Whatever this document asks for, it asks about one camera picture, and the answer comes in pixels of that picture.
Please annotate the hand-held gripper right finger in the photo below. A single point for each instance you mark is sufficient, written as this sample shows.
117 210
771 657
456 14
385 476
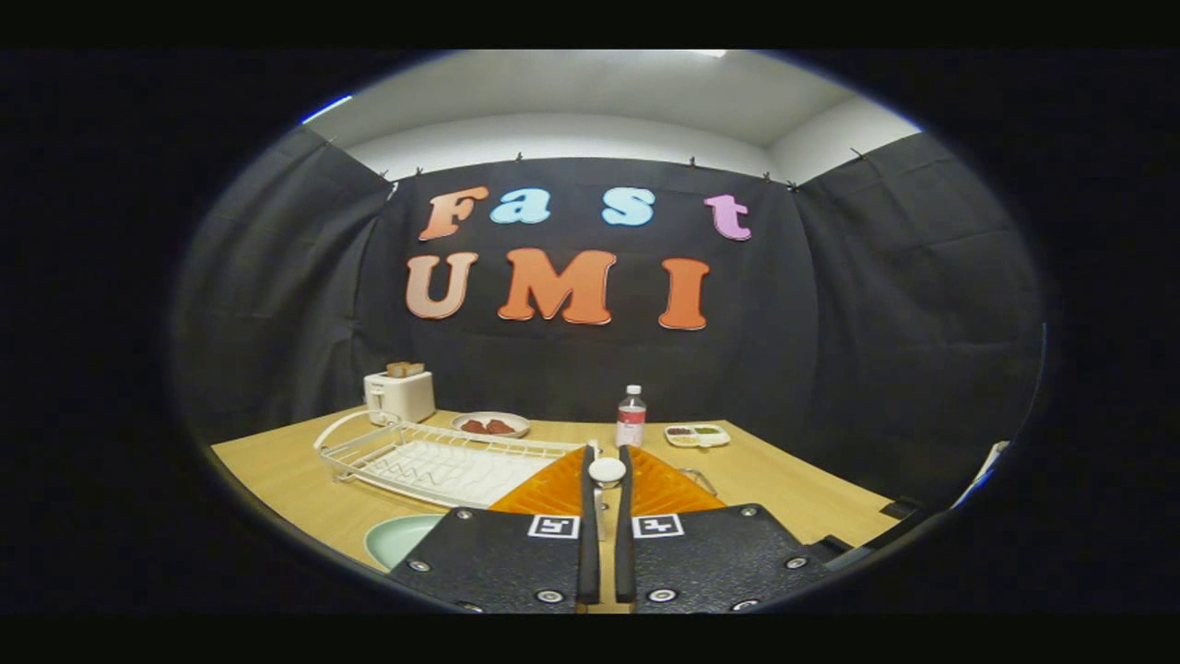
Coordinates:
625 553

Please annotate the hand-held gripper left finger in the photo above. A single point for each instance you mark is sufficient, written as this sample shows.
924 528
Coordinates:
588 553

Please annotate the pale green plate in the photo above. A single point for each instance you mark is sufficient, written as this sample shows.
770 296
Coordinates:
401 539

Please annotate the white plate with meat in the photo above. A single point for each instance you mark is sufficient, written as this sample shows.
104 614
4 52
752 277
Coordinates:
489 427

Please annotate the clear plastic water bottle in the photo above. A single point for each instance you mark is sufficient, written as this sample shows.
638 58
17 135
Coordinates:
631 424

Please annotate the white condiment tray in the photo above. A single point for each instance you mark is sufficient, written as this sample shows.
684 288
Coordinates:
698 436

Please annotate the white toaster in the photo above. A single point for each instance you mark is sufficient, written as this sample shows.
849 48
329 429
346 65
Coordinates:
401 398

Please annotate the white and blue object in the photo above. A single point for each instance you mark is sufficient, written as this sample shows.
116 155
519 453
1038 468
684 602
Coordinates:
986 470

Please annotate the long ceiling light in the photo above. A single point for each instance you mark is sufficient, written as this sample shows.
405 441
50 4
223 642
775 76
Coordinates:
325 109

